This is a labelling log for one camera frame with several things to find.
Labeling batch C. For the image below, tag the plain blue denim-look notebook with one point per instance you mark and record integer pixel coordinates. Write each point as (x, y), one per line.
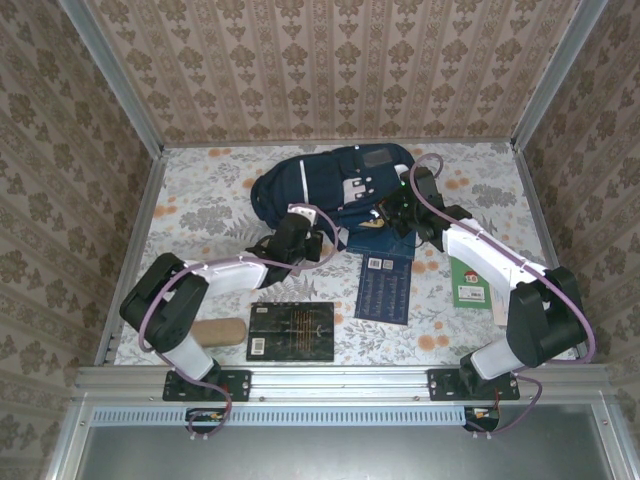
(380, 245)

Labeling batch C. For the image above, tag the navy blue backpack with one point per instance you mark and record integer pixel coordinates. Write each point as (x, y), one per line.
(280, 190)

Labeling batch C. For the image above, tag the blue notebook with barcode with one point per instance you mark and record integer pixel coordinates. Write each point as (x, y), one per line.
(382, 295)

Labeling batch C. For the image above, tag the green book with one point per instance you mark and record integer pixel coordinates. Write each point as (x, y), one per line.
(470, 290)

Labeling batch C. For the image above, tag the black paperback book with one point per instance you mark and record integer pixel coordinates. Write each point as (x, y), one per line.
(295, 332)

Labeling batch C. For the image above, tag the brown cork pencil case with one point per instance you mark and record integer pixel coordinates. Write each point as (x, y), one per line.
(225, 332)

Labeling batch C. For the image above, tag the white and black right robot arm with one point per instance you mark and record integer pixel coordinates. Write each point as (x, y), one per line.
(480, 250)

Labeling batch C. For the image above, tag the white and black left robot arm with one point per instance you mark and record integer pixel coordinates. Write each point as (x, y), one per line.
(230, 275)

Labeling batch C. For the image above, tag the floral table cover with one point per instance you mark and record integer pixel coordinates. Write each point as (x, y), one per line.
(425, 350)

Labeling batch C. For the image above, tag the grey metal sheet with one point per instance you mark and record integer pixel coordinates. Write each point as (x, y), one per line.
(325, 455)

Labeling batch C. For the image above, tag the aluminium side rail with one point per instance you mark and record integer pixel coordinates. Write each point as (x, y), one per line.
(142, 215)
(529, 180)

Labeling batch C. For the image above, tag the thin aluminium wall rail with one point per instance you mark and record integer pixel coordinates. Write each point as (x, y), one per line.
(225, 144)

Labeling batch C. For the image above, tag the long aluminium base rail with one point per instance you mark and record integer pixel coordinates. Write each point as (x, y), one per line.
(340, 380)

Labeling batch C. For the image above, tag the aluminium frame post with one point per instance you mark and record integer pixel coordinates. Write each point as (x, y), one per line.
(110, 75)
(560, 75)

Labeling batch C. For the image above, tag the aluminium lower frame bar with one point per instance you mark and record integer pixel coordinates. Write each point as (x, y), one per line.
(617, 440)
(67, 440)

